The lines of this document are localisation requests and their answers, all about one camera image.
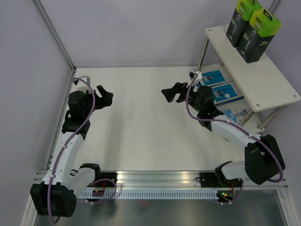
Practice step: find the green black Gillette box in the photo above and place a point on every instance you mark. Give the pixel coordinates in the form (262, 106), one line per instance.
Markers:
(240, 19)
(260, 31)

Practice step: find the aluminium front rail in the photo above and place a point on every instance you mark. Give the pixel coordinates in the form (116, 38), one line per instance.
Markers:
(173, 180)

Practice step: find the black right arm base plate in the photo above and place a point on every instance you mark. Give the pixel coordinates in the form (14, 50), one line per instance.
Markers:
(209, 180)

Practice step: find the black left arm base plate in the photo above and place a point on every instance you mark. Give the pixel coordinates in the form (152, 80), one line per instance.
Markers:
(104, 183)

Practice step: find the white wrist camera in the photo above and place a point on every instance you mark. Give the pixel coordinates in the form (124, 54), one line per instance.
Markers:
(195, 75)
(82, 84)

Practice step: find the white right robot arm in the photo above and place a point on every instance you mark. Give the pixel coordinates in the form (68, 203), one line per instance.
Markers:
(263, 160)

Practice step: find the white slotted cable duct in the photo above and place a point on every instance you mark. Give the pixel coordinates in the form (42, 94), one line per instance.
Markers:
(150, 194)

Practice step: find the white two-tier shelf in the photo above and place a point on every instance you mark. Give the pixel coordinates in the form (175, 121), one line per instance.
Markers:
(261, 83)

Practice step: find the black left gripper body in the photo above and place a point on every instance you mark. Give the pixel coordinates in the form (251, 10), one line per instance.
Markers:
(89, 98)

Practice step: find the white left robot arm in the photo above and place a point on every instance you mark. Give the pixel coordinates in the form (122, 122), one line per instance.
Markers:
(56, 195)

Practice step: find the blue Harry's razor box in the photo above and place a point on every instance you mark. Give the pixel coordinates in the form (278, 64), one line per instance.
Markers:
(226, 93)
(212, 78)

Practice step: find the aluminium frame post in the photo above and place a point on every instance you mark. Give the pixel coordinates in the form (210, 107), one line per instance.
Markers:
(53, 32)
(274, 6)

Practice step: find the clear blue razor blister pack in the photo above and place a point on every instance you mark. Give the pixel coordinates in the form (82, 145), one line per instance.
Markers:
(235, 114)

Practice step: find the right aluminium frame post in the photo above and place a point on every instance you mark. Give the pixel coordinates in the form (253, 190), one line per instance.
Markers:
(274, 6)

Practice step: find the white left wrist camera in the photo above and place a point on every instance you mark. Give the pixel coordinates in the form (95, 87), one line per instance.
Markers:
(82, 84)

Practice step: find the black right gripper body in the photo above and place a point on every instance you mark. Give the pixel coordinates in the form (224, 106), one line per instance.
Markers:
(192, 95)

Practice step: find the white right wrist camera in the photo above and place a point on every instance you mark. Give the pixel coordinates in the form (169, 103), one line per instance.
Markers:
(195, 75)

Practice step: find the left aluminium frame post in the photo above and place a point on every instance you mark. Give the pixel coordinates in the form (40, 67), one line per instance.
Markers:
(53, 32)

